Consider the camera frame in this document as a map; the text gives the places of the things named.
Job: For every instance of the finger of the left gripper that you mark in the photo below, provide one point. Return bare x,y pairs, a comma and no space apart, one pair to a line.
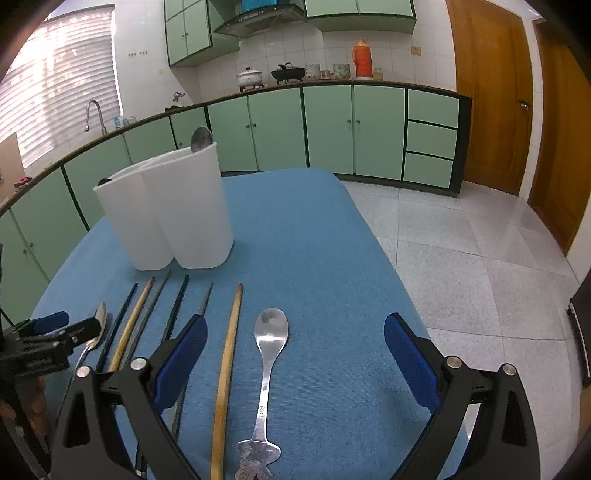
69,334
47,324

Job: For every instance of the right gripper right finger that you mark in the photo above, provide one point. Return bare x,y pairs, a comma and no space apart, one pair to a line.
503,444

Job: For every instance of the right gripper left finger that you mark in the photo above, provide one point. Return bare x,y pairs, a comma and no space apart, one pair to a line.
88,443

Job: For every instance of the long black chopstick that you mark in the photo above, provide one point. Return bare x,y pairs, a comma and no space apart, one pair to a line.
140,464

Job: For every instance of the black chopstick gold band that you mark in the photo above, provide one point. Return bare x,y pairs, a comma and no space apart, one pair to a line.
114,330

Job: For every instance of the light bamboo chopstick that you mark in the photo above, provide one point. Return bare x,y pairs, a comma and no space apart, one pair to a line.
129,327

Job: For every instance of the dark grey-brown chopstick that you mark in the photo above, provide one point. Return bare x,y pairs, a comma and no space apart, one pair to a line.
139,330

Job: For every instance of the light wooden chopstick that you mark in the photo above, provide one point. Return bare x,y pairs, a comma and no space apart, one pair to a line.
223,389

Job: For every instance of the dark grey chopstick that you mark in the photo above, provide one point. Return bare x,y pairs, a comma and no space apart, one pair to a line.
205,299

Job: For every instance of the silver spoon flower handle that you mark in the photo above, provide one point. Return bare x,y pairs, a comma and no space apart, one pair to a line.
257,453

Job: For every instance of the small plain silver spoon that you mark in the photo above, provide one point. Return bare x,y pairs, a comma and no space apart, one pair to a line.
200,139

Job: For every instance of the chrome kitchen faucet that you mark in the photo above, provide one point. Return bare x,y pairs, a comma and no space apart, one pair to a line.
94,114

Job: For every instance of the green upper kitchen cabinets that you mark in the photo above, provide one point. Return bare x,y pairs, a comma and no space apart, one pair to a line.
200,31

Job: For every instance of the green kitchen cabinets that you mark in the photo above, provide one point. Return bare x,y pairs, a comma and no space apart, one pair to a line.
385,133
200,31

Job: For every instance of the green lower kitchen cabinets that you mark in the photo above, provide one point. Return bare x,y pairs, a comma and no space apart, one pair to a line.
385,133

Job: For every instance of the person's left hand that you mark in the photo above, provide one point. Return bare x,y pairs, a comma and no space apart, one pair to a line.
24,417

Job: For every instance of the pink cloth on counter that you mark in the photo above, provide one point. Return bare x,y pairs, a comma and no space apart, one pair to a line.
22,182

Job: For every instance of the cardboard box with label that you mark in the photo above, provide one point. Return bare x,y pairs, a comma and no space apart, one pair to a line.
11,166

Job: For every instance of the white two-compartment utensil holder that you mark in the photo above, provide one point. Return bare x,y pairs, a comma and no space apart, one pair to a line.
170,208

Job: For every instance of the blue table cloth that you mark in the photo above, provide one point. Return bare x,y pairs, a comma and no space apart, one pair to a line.
305,365

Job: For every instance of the white window blinds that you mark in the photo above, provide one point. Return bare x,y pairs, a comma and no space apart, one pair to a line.
65,63

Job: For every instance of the brown wooden door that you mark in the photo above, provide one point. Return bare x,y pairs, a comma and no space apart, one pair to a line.
561,185
493,67

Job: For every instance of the white enamel pot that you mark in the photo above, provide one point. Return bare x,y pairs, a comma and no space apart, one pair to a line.
250,79

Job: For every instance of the black wok with lid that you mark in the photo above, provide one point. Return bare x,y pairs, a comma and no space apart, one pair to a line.
287,72

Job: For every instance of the patterned ceramic jar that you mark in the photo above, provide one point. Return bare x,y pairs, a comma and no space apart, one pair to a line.
313,71
341,71

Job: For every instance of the black range hood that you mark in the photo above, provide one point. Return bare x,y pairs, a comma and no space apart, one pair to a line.
260,20

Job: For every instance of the blue box on hood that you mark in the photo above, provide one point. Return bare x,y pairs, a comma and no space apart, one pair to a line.
250,5

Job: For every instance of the small glass jar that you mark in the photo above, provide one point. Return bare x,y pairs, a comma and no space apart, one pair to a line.
378,74

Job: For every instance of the orange thermos flask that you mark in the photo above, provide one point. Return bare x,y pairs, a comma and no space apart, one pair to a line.
362,58

